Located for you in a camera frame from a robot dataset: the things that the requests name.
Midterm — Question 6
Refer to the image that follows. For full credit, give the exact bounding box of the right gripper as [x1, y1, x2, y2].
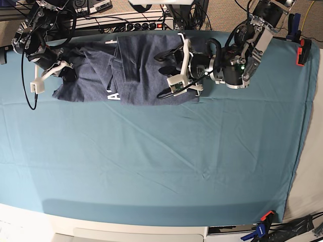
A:
[34, 60, 77, 82]

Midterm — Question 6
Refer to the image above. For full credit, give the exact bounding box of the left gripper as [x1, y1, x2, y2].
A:
[154, 32, 217, 96]

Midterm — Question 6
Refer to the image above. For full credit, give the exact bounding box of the blue-grey heathered T-shirt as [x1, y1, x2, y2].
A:
[52, 34, 199, 106]

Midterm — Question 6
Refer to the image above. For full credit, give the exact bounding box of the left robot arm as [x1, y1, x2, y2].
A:
[154, 1, 295, 99]

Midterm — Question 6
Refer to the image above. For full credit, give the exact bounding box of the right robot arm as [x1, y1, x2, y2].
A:
[12, 1, 77, 72]

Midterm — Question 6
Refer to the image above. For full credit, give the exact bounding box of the black clamp left edge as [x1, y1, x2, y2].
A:
[0, 47, 7, 65]

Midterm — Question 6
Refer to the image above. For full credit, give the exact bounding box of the teal table cloth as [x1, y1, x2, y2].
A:
[1, 39, 320, 226]

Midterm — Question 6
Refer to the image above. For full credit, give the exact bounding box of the blue clamp top right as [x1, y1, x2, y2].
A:
[274, 13, 301, 43]

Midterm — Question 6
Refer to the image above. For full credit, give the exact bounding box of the orange black clamp top right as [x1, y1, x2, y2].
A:
[296, 38, 312, 67]

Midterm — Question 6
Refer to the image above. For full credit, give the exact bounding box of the blue orange clamp bottom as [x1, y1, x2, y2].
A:
[241, 210, 276, 241]

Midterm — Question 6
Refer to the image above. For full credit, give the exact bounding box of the black plastic bag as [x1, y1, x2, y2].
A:
[266, 215, 314, 242]

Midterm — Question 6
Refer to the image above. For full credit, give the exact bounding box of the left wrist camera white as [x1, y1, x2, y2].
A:
[167, 74, 188, 96]

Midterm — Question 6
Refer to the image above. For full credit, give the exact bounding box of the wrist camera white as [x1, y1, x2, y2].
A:
[30, 79, 45, 94]
[167, 74, 188, 96]

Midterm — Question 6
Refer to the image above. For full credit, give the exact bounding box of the camera black cable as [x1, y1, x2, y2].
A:
[21, 7, 78, 110]
[156, 70, 215, 99]

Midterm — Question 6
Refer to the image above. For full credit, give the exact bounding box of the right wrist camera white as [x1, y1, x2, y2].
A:
[30, 79, 45, 94]

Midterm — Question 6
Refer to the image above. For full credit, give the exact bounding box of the power strip with red switch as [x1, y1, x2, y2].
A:
[125, 19, 174, 31]

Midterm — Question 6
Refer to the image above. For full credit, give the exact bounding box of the yellow cable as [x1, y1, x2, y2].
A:
[301, 0, 316, 32]

